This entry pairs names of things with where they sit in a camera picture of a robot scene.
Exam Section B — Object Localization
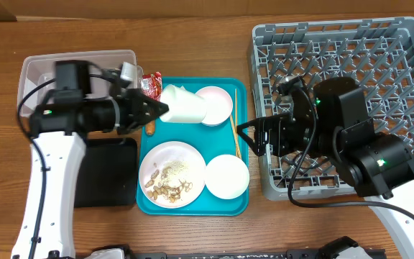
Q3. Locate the wooden chopstick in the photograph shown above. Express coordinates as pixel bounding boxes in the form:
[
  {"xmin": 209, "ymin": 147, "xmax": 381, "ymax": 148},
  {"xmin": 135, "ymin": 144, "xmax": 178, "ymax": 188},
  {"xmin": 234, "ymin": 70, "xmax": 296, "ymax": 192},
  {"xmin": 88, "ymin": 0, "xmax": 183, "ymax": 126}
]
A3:
[
  {"xmin": 234, "ymin": 88, "xmax": 239, "ymax": 156},
  {"xmin": 229, "ymin": 114, "xmax": 242, "ymax": 159}
]

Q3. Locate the red snack wrapper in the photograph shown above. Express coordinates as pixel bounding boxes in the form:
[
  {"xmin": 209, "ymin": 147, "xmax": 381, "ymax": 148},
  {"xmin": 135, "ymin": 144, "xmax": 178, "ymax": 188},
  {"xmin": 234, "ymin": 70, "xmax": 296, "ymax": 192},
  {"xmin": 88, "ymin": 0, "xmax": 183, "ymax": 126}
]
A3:
[{"xmin": 142, "ymin": 71, "xmax": 162, "ymax": 101}]

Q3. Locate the white paper cup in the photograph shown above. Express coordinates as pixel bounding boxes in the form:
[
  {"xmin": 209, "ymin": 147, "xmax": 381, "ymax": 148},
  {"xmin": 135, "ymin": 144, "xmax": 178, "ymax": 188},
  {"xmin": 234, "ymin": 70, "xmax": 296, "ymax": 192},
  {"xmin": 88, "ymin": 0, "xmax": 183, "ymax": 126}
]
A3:
[{"xmin": 160, "ymin": 85, "xmax": 207, "ymax": 124}]

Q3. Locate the pale green bowl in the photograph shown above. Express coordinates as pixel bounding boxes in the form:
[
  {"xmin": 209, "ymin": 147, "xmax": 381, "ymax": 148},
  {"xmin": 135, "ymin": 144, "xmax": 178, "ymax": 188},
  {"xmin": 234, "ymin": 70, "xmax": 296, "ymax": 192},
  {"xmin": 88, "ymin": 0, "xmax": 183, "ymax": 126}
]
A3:
[{"xmin": 205, "ymin": 155, "xmax": 249, "ymax": 200}]

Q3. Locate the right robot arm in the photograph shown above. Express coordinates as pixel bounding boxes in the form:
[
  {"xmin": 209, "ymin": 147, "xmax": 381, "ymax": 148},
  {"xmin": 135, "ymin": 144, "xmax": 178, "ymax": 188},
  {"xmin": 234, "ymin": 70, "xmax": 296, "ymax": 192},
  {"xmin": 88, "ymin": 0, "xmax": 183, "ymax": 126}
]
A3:
[{"xmin": 236, "ymin": 76, "xmax": 414, "ymax": 258}]

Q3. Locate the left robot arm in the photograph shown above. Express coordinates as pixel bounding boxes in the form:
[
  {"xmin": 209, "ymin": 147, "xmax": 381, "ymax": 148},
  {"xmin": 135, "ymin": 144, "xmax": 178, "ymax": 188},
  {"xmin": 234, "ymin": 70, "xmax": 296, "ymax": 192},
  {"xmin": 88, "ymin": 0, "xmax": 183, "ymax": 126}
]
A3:
[{"xmin": 11, "ymin": 60, "xmax": 169, "ymax": 258}]

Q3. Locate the orange carrot piece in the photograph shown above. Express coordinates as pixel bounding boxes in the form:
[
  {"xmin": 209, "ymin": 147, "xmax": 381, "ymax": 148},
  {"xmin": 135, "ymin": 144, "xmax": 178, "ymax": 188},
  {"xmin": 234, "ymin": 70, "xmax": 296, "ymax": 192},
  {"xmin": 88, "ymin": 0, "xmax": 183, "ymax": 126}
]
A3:
[{"xmin": 145, "ymin": 121, "xmax": 155, "ymax": 136}]

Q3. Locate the clear plastic bin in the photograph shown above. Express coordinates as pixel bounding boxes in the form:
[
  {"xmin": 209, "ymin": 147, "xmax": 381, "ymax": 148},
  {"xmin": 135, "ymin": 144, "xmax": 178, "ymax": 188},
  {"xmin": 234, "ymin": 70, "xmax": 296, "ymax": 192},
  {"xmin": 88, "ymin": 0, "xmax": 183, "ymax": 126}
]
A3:
[{"xmin": 17, "ymin": 50, "xmax": 143, "ymax": 117}]

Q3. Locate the teal serving tray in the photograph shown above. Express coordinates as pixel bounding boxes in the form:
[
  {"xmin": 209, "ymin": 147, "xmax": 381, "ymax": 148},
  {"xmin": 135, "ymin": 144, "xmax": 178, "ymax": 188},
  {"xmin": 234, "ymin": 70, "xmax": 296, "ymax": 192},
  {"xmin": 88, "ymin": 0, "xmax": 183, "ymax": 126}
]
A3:
[{"xmin": 136, "ymin": 76, "xmax": 249, "ymax": 217}]

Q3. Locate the white plate with scraps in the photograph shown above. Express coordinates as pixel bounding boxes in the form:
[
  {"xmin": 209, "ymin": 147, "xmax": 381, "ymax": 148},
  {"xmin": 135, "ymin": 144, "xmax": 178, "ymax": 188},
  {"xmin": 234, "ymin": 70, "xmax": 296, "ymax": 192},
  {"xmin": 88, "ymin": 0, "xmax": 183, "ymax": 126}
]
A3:
[{"xmin": 139, "ymin": 141, "xmax": 206, "ymax": 209}]

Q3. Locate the black tray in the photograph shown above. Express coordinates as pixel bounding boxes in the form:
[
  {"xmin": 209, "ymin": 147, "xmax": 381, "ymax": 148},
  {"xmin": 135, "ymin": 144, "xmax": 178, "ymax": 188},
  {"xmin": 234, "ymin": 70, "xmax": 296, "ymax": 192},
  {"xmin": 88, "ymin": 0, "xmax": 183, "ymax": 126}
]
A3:
[{"xmin": 74, "ymin": 138, "xmax": 138, "ymax": 208}]

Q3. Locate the grey dish rack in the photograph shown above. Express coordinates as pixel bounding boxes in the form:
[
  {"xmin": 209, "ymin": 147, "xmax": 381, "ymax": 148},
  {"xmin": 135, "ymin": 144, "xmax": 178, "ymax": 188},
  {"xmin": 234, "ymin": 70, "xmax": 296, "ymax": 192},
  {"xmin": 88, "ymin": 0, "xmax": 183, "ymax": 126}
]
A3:
[{"xmin": 247, "ymin": 16, "xmax": 414, "ymax": 201}]

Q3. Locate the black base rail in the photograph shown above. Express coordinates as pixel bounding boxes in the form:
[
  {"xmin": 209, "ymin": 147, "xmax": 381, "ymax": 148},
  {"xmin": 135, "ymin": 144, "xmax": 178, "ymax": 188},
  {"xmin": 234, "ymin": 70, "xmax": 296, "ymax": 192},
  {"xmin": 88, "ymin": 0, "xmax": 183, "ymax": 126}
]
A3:
[{"xmin": 82, "ymin": 236, "xmax": 387, "ymax": 259}]

